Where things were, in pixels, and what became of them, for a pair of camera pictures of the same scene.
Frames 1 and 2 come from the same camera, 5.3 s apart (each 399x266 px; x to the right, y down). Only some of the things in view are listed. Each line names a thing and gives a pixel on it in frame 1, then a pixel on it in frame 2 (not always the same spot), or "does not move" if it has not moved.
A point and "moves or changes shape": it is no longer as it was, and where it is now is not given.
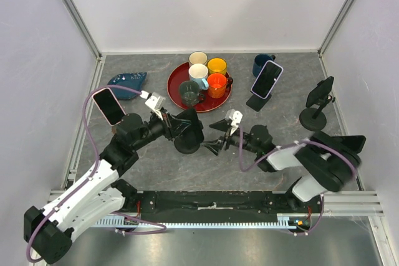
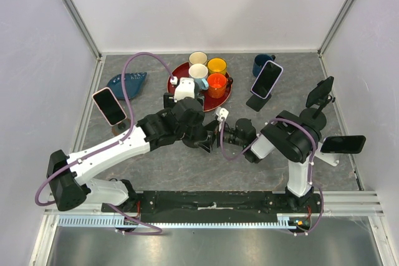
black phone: [323, 90] does not move
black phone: [195, 127] moves or changes shape
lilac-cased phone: [267, 79] does not move
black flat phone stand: [256, 102] does not move
